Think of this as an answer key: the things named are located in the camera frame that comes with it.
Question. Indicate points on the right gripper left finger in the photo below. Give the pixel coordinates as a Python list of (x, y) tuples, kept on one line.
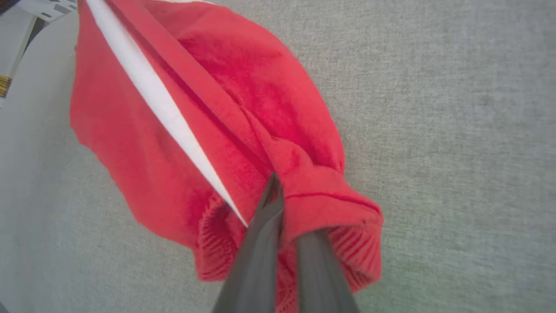
[(256, 269)]

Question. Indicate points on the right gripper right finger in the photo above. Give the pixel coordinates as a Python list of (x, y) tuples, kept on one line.
[(321, 278)]

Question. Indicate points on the red and white garment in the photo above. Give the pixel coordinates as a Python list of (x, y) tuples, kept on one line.
[(269, 95)]

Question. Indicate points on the grey fabric sofa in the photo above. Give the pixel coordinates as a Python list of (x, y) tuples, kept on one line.
[(434, 130)]

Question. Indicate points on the white board with grey marks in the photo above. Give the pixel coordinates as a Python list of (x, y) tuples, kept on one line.
[(47, 8)]

